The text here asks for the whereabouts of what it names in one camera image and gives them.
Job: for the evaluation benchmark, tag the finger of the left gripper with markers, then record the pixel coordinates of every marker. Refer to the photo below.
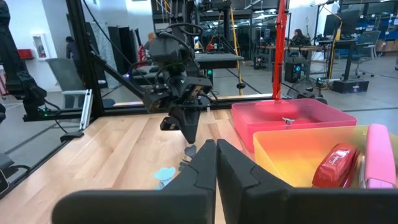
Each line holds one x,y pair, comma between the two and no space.
180,119
193,124

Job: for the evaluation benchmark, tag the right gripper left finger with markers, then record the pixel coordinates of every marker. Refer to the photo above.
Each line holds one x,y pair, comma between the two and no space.
174,205

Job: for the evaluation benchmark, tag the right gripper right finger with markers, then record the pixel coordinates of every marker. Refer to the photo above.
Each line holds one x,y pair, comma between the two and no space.
280,205

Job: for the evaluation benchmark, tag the light blue staple remover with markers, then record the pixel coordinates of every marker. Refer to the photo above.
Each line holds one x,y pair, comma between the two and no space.
164,173

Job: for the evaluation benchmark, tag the red stapler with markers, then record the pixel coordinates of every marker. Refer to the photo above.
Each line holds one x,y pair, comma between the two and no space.
335,165

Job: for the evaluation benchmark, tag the pink stapler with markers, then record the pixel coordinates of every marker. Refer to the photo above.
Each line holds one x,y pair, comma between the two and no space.
379,155

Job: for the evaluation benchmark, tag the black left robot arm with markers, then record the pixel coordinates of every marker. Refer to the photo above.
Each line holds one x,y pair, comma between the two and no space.
168,49

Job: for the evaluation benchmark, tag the black side table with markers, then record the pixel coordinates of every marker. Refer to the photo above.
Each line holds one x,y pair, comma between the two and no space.
217,59

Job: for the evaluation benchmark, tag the yellow translucent plastic bin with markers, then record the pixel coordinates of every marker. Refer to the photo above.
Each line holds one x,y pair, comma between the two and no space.
280,155

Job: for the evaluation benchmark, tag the person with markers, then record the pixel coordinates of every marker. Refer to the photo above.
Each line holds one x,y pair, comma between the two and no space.
150,37
71,49
300,39

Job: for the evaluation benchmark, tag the yellow rod with black knob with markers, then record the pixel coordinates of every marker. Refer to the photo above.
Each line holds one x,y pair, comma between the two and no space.
236,46

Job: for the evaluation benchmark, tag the pink translucent plastic bin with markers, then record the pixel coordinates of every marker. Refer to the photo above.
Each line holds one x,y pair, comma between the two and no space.
326,121

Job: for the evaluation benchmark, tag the black standing desk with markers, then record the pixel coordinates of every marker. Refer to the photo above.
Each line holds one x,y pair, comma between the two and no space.
349,85

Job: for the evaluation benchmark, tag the white fire extinguisher cabinet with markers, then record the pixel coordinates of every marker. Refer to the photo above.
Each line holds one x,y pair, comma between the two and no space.
39,46

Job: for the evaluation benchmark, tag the silver aluminium bracket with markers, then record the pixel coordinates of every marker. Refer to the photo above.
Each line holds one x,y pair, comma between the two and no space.
86,109

